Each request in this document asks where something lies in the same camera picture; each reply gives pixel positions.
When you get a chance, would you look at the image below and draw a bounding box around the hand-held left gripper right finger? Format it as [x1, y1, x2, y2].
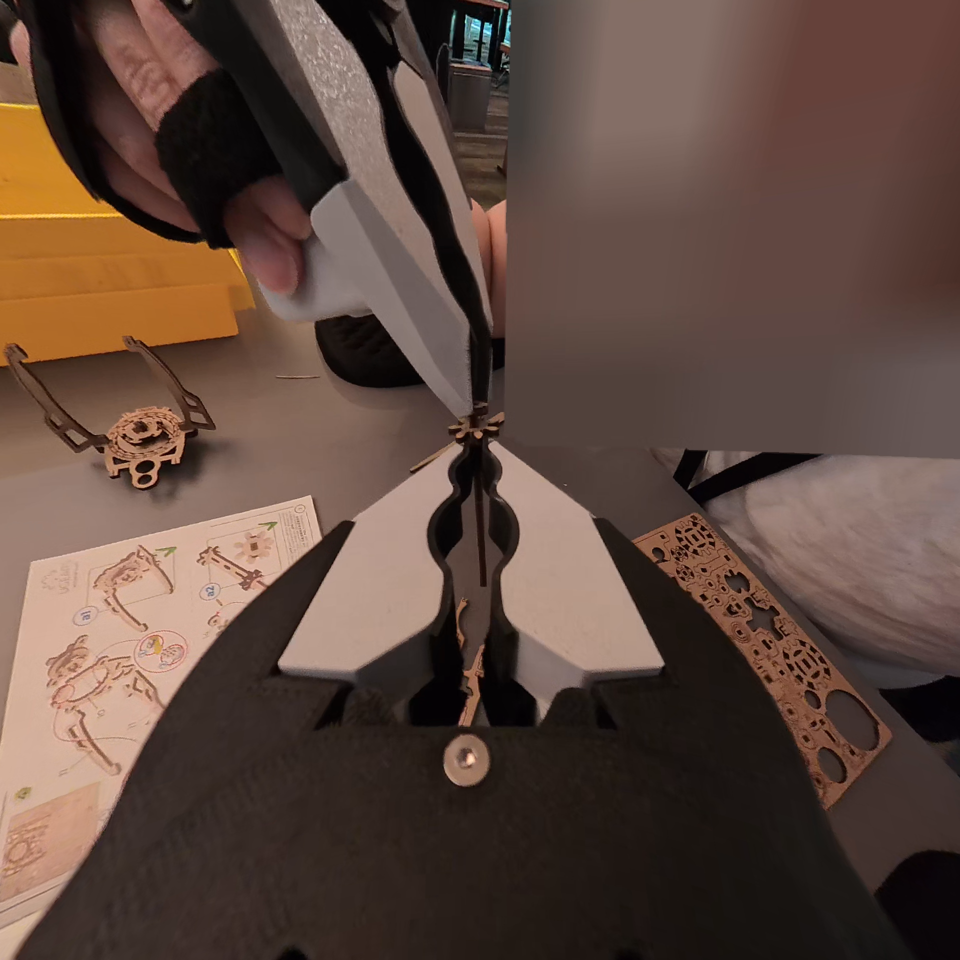
[483, 441, 666, 727]

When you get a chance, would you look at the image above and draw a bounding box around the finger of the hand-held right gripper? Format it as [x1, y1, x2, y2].
[378, 0, 498, 417]
[217, 0, 485, 421]

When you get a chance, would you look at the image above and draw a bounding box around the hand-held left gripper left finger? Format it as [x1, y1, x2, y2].
[277, 446, 474, 727]

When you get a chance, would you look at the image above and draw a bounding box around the small wooden gear part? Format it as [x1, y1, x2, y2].
[447, 405, 506, 453]

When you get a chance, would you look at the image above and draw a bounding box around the person's left forearm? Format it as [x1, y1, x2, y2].
[472, 198, 510, 301]

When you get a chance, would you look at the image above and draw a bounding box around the laser-cut wooden parts sheet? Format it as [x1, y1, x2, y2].
[632, 512, 894, 813]

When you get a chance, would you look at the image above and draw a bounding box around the partly built wooden model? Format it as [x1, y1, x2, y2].
[3, 336, 219, 492]

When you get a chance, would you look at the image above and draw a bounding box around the person's right hand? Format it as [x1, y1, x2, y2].
[15, 0, 316, 297]

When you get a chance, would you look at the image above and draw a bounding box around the grey trash can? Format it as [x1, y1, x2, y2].
[448, 63, 494, 134]

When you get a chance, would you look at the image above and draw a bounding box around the long ornate wooden part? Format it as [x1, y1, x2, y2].
[453, 596, 489, 729]

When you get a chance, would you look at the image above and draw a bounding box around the stack of yellow bins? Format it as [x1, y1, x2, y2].
[0, 101, 255, 366]

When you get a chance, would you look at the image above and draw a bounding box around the black textured wrist rest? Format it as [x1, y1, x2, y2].
[313, 313, 498, 389]

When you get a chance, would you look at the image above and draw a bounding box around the printed instruction sheet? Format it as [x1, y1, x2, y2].
[0, 495, 325, 927]

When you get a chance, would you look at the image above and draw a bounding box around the black strap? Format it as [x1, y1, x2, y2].
[673, 450, 822, 505]

